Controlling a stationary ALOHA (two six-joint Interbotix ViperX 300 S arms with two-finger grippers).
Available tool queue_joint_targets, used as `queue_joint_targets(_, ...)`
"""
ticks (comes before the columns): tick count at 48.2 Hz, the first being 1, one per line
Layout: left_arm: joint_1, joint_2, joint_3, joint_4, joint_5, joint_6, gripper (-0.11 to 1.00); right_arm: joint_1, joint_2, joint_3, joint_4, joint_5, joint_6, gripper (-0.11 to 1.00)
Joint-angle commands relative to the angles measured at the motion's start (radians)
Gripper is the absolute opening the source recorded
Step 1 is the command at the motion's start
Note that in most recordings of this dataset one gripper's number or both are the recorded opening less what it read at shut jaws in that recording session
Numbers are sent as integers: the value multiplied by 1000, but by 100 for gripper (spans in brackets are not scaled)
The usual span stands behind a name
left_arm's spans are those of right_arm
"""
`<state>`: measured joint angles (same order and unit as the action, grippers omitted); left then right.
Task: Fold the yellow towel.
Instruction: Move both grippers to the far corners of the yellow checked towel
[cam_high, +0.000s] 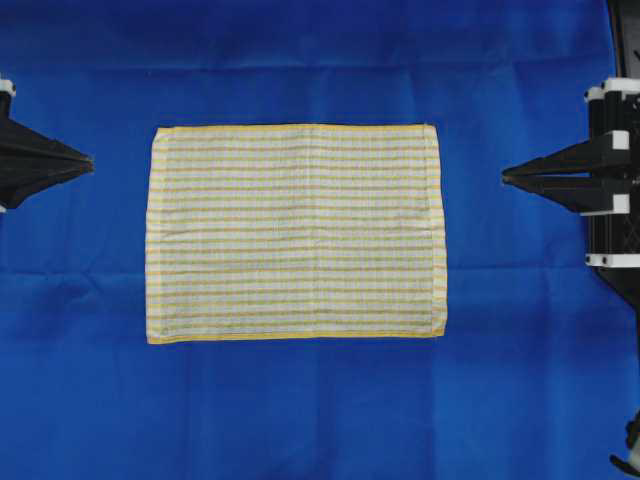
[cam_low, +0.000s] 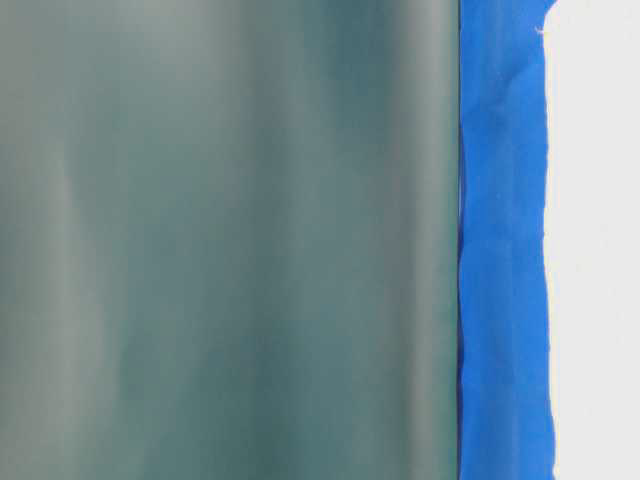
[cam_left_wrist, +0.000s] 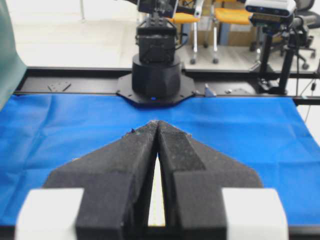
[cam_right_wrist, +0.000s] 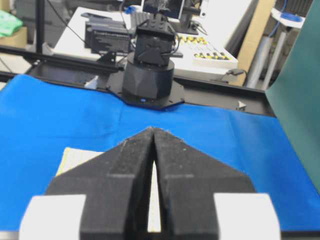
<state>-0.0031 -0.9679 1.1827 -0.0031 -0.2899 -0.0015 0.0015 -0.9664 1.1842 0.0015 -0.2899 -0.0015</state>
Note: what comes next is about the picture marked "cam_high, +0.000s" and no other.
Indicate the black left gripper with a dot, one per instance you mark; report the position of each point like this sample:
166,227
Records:
25,147

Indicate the yellow white striped towel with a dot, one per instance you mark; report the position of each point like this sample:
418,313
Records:
295,231

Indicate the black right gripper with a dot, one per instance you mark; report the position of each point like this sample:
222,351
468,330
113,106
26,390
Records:
610,200

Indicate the blue table cloth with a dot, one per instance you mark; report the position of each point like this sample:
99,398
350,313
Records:
537,372

